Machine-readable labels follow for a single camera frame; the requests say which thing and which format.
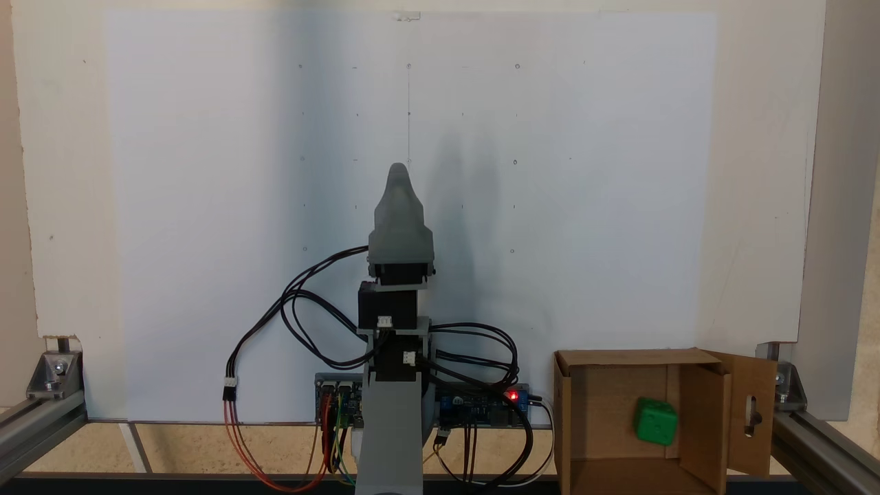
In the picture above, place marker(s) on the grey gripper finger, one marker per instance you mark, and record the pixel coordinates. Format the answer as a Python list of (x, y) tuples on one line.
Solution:
[(400, 203)]

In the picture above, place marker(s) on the green die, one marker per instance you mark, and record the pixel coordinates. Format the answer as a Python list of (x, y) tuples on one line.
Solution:
[(654, 421)]

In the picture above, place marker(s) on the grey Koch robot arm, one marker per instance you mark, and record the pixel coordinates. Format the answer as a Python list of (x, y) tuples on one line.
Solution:
[(388, 440)]

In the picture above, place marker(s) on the small controller circuit board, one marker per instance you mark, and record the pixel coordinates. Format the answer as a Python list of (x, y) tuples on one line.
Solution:
[(347, 405)]

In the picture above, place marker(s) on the blue power circuit board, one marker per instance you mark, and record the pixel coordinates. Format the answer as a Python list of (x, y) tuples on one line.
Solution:
[(481, 407)]

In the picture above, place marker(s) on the clear tape piece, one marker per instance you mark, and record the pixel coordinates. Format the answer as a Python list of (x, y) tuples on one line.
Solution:
[(407, 16)]

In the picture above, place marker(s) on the large white paper sheet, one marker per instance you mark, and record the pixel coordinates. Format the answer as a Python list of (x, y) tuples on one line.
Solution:
[(206, 206)]

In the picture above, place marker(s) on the white USB plug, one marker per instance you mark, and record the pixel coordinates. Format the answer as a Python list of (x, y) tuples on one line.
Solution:
[(355, 441)]

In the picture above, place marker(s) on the brown cardboard box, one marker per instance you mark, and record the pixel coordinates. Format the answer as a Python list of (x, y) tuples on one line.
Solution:
[(598, 412)]

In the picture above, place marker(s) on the aluminium corner bracket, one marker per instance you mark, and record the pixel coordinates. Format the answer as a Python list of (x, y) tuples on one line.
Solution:
[(51, 378), (790, 388)]

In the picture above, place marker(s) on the aluminium frame extrusion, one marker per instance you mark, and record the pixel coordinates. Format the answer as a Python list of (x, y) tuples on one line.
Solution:
[(825, 450), (34, 430)]

